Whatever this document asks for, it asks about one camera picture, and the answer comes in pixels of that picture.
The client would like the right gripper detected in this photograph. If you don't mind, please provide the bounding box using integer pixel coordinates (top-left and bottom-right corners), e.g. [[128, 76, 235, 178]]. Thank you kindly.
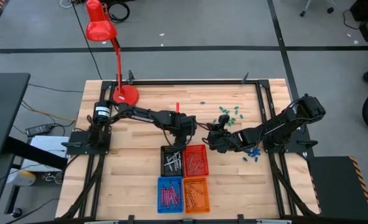
[[206, 114, 238, 154]]

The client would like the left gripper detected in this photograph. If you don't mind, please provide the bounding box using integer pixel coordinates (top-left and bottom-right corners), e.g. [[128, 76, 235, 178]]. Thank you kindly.
[[171, 114, 198, 151]]

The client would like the red plastic slotted basket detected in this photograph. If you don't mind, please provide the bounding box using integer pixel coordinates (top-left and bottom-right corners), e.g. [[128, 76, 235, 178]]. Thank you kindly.
[[183, 144, 209, 177]]

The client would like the orange plastic slotted basket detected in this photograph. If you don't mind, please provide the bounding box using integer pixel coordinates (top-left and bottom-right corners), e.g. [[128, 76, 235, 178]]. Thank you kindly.
[[182, 176, 211, 214]]

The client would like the blue plastic slotted basket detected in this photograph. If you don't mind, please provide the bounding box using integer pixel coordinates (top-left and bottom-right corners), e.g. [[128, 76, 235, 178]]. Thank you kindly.
[[157, 176, 185, 214]]

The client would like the black hazard-striped platform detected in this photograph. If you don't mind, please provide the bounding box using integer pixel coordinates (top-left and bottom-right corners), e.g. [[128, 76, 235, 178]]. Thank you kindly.
[[306, 155, 368, 222]]

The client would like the white box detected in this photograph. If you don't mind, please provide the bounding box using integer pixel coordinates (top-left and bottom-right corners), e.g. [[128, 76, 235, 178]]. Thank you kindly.
[[28, 136, 68, 172]]

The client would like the red desk lamp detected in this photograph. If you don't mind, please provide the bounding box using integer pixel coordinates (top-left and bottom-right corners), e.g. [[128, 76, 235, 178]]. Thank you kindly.
[[85, 0, 140, 106]]

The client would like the black power adapter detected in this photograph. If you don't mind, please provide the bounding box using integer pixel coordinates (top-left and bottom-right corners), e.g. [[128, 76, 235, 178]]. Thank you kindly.
[[25, 123, 56, 138]]

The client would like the black desk leg bar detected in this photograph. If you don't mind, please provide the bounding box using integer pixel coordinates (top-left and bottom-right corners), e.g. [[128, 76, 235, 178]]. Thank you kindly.
[[3, 136, 68, 171]]

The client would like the office chair base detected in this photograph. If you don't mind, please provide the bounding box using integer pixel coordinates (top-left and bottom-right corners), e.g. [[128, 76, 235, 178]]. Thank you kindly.
[[299, 0, 336, 17]]

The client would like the white yellow bottle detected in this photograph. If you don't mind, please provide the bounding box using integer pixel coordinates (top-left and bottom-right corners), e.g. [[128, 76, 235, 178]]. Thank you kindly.
[[6, 169, 37, 187]]

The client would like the black desk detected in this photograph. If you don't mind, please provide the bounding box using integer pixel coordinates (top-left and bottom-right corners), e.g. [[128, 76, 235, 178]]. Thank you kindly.
[[0, 73, 31, 156]]

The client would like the black aluminium table frame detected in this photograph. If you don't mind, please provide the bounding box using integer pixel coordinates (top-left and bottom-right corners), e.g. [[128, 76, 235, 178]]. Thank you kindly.
[[59, 79, 321, 220]]

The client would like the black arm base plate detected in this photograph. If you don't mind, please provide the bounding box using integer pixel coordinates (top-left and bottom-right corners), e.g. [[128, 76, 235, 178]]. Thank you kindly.
[[263, 136, 319, 154], [61, 130, 112, 156]]

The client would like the yellow cable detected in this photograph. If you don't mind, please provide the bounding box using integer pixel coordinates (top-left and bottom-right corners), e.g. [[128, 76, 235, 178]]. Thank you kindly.
[[21, 101, 76, 123]]

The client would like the coiled black cable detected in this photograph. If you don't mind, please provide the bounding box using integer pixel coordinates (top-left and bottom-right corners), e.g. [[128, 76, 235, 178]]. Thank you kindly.
[[107, 1, 131, 24]]

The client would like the black lamp cord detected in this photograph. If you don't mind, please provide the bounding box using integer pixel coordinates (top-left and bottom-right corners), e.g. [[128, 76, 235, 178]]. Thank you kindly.
[[70, 0, 103, 80]]

